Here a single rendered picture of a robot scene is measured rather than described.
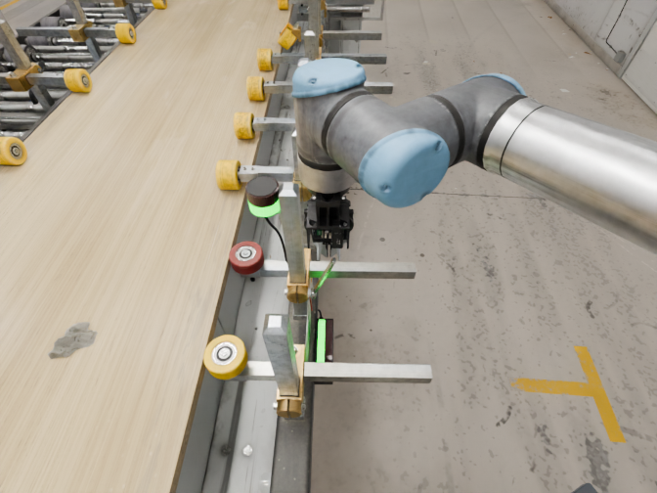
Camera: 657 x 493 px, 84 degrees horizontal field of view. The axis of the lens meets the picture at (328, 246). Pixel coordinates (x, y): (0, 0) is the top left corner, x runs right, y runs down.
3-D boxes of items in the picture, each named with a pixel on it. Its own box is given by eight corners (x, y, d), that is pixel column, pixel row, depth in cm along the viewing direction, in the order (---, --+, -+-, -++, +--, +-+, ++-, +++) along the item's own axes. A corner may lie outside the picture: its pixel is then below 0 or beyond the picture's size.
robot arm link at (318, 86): (319, 93, 39) (275, 60, 45) (321, 183, 49) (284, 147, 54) (386, 70, 42) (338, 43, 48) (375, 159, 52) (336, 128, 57)
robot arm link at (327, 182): (299, 134, 56) (362, 135, 56) (301, 160, 60) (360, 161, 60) (294, 170, 50) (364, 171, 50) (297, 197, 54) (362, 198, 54)
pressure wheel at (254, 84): (262, 71, 129) (261, 92, 128) (266, 84, 137) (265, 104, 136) (245, 71, 129) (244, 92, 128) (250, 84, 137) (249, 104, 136)
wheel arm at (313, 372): (426, 370, 79) (430, 362, 76) (429, 385, 77) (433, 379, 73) (227, 367, 79) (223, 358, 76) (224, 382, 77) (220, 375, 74)
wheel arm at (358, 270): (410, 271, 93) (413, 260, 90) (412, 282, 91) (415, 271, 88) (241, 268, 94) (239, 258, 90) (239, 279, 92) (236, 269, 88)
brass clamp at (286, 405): (308, 354, 82) (307, 344, 78) (305, 418, 73) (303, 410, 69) (281, 353, 82) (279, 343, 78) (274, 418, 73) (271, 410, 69)
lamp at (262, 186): (289, 250, 83) (280, 176, 67) (287, 270, 80) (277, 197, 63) (264, 250, 83) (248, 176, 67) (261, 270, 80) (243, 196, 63)
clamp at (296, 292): (311, 259, 96) (310, 247, 92) (308, 303, 87) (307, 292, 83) (289, 259, 96) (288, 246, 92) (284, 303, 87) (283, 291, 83)
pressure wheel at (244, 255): (270, 267, 97) (264, 239, 88) (266, 292, 92) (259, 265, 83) (240, 267, 97) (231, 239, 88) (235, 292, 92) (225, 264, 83)
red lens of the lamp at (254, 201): (282, 185, 69) (280, 176, 67) (278, 206, 65) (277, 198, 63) (249, 185, 69) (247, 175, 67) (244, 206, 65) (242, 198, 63)
